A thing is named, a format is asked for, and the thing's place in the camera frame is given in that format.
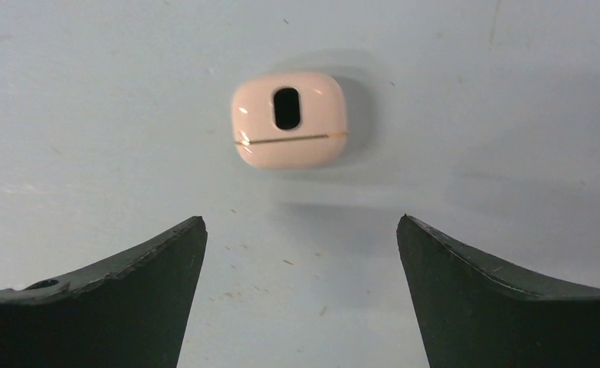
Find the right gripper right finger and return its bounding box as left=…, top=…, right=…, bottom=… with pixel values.
left=396, top=215, right=600, bottom=367

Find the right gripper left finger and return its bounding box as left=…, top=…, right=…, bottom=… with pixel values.
left=0, top=216, right=208, bottom=367

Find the white earbud charging case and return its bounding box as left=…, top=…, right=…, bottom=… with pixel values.
left=231, top=71, right=348, bottom=170

